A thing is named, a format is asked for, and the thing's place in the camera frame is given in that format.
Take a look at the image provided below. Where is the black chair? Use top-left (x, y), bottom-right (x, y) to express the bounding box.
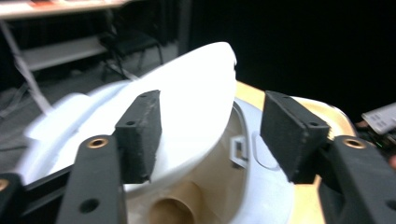
top-left (98, 28), bottom-right (165, 79)

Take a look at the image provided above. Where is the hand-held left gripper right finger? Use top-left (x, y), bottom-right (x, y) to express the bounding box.
top-left (260, 90), bottom-right (396, 224)

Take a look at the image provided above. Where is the white desk frame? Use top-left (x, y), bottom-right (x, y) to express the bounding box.
top-left (0, 0), bottom-right (133, 116)

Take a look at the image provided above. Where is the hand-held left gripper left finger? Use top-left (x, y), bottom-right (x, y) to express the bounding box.
top-left (55, 89), bottom-right (163, 224)

